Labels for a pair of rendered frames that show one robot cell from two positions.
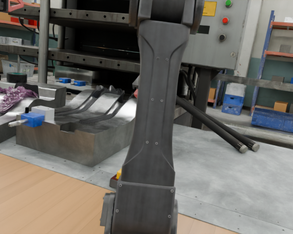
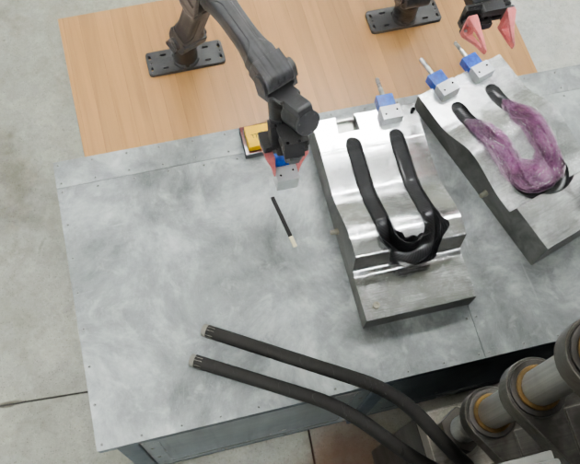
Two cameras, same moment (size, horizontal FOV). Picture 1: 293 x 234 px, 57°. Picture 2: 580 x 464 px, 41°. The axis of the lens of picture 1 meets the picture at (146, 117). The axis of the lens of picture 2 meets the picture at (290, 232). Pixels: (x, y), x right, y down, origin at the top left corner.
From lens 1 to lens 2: 2.04 m
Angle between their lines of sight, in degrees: 93
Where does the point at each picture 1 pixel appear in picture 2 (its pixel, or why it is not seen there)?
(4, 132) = (423, 111)
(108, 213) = not seen: hidden behind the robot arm
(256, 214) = (151, 176)
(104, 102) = (398, 206)
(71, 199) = not seen: hidden behind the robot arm
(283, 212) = (132, 198)
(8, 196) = (309, 68)
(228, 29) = not seen: outside the picture
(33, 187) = (310, 86)
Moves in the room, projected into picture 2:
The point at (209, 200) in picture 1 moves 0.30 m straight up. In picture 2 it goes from (192, 168) to (184, 103)
